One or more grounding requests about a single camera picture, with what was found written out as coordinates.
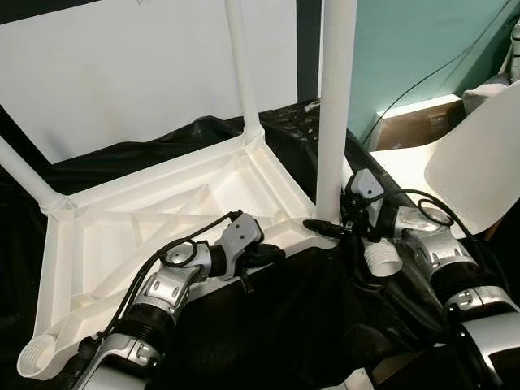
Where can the white wall panel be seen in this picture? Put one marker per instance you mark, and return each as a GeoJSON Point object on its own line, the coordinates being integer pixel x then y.
{"type": "Point", "coordinates": [122, 81]}

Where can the silver grey standing robot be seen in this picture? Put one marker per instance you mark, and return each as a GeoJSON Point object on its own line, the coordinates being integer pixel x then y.
{"type": "Point", "coordinates": [514, 49]}

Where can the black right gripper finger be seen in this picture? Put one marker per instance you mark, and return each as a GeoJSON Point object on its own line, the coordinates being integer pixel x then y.
{"type": "Point", "coordinates": [321, 227]}

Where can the white plastic table top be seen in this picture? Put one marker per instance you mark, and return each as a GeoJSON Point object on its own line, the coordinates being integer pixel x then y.
{"type": "Point", "coordinates": [122, 219]}

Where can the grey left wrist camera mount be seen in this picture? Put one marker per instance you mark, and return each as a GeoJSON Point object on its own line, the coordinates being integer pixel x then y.
{"type": "Point", "coordinates": [240, 240]}

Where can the white plastic chair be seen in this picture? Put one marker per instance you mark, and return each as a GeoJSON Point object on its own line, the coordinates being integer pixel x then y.
{"type": "Point", "coordinates": [471, 162]}

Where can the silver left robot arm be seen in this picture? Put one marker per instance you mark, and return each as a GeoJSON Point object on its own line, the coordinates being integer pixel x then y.
{"type": "Point", "coordinates": [146, 317]}

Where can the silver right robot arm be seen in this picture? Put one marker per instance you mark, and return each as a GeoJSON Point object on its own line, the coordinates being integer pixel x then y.
{"type": "Point", "coordinates": [455, 276]}

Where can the black vertical wall post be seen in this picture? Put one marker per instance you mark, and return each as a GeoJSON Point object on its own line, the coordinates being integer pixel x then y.
{"type": "Point", "coordinates": [309, 49]}

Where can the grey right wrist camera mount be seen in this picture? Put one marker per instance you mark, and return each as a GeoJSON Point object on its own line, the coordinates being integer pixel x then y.
{"type": "Point", "coordinates": [366, 191]}

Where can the grey cushion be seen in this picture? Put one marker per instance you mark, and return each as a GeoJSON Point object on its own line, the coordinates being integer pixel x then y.
{"type": "Point", "coordinates": [486, 93]}

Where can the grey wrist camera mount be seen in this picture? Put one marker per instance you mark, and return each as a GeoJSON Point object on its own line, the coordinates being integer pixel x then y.
{"type": "Point", "coordinates": [366, 191]}
{"type": "Point", "coordinates": [240, 240]}

